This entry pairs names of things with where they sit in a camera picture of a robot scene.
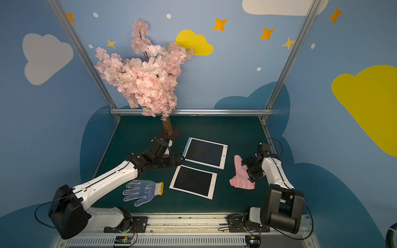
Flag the pink cloth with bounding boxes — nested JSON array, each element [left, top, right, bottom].
[[229, 155, 255, 190]]

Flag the white drawing tablet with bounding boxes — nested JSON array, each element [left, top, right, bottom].
[[169, 165, 218, 200], [183, 137, 228, 169]]

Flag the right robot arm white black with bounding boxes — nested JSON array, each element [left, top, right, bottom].
[[243, 143, 304, 234]]

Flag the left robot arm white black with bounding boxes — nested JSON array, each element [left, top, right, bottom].
[[48, 138, 185, 239]]

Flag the blue dotted work glove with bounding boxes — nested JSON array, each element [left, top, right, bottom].
[[123, 180, 164, 207]]

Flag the right green circuit board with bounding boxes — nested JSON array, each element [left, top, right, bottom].
[[245, 235, 261, 248]]

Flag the green circuit board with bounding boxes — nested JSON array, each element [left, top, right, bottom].
[[113, 236, 133, 248], [245, 235, 261, 248]]

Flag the pink cherry blossom tree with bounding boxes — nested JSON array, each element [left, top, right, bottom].
[[95, 19, 194, 138]]

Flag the left green circuit board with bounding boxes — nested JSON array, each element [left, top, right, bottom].
[[113, 236, 133, 248]]

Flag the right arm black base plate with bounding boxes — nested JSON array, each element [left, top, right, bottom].
[[226, 215, 270, 233]]

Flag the aluminium frame rails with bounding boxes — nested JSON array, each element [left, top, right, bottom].
[[46, 0, 323, 215]]

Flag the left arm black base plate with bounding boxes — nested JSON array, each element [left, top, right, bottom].
[[103, 216, 148, 233]]

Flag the aluminium front mounting rail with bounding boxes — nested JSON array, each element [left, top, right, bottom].
[[52, 213, 320, 248]]

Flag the black hose at right edge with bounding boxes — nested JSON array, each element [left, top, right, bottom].
[[385, 222, 397, 248]]

